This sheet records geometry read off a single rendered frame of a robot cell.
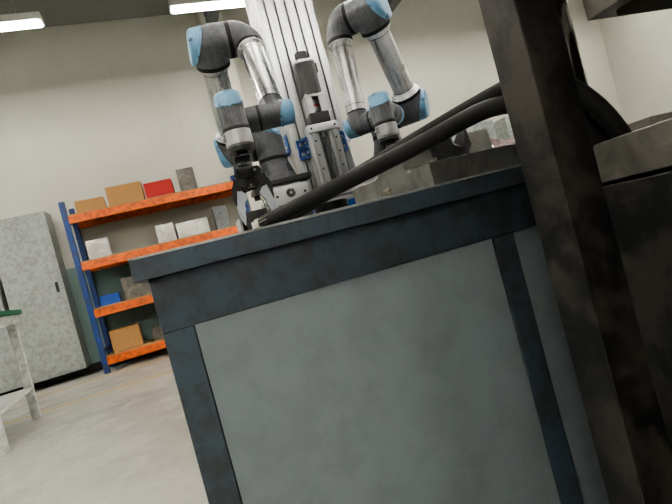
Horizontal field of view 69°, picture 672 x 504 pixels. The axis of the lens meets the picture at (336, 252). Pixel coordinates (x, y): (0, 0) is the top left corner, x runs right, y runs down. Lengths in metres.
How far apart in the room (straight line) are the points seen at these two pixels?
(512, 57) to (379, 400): 0.60
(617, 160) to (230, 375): 0.68
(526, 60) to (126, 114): 6.61
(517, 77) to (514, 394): 0.63
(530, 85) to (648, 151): 0.22
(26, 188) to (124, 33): 2.35
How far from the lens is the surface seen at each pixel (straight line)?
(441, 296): 0.95
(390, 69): 2.00
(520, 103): 0.66
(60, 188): 6.96
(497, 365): 1.03
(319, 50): 2.33
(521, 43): 0.66
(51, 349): 6.59
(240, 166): 1.26
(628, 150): 0.81
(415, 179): 1.16
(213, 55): 1.77
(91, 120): 7.10
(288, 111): 1.48
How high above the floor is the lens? 0.74
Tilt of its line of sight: 1 degrees down
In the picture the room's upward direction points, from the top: 15 degrees counter-clockwise
